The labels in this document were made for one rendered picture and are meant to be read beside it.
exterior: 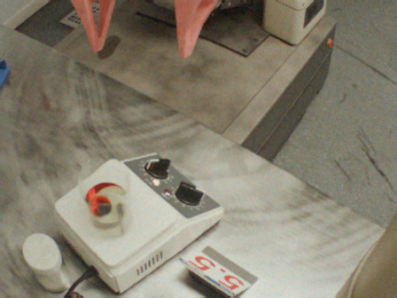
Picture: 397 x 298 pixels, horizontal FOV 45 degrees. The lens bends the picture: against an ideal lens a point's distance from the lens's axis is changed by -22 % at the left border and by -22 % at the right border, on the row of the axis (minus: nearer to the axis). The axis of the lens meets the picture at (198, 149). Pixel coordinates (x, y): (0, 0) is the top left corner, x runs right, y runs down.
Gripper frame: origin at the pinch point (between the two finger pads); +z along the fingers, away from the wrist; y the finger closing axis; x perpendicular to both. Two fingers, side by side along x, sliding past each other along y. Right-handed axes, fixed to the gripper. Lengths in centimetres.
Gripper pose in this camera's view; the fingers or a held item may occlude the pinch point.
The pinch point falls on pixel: (138, 44)
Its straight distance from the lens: 53.1
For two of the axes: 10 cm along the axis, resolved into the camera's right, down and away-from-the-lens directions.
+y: -9.1, -1.9, 3.6
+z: -0.4, 9.2, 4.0
